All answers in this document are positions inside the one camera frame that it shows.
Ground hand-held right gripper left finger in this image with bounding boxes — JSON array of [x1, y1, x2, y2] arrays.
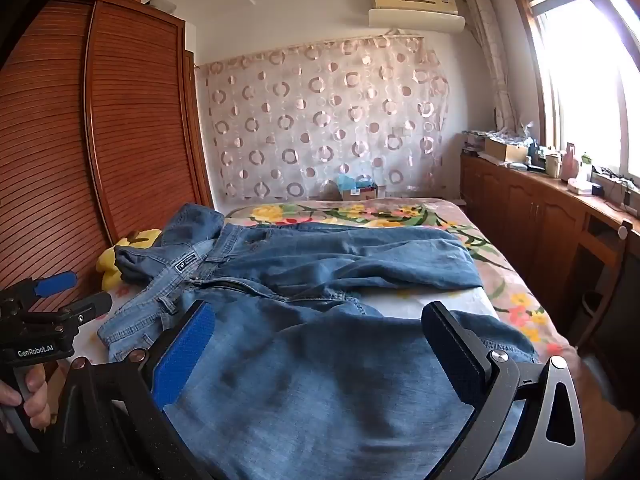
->
[[52, 301, 216, 480]]

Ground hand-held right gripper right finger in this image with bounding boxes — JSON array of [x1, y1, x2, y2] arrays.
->
[[421, 301, 586, 480]]

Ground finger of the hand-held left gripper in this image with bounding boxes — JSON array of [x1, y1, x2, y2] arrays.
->
[[31, 271, 79, 299], [59, 292, 113, 330]]

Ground blue denim pants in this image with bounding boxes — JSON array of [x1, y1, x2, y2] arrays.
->
[[97, 203, 541, 480]]

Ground person's left hand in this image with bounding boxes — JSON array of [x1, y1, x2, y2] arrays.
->
[[0, 364, 52, 435]]

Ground yellow plush toy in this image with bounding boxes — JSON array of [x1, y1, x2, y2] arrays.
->
[[96, 228, 163, 292]]

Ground pink floral blanket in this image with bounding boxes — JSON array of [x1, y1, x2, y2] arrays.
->
[[224, 198, 578, 361]]

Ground wooden slatted wardrobe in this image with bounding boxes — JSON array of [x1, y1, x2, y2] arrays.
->
[[0, 0, 217, 313]]

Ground wooden side cabinet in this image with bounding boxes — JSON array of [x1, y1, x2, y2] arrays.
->
[[459, 152, 640, 356]]

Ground cardboard box with blue items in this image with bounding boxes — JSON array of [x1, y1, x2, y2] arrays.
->
[[334, 174, 387, 202]]

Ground open cardboard box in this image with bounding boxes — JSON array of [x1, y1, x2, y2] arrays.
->
[[483, 137, 529, 164]]

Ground pink bottle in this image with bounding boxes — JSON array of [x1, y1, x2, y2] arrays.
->
[[561, 142, 582, 182]]

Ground circle patterned curtain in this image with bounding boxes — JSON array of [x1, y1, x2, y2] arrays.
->
[[194, 35, 451, 202]]

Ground beige window curtain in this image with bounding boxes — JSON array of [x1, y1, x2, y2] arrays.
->
[[463, 0, 519, 129]]

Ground window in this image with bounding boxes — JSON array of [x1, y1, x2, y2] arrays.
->
[[507, 0, 640, 183]]

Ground wall air conditioner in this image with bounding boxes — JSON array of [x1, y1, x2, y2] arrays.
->
[[368, 0, 466, 35]]

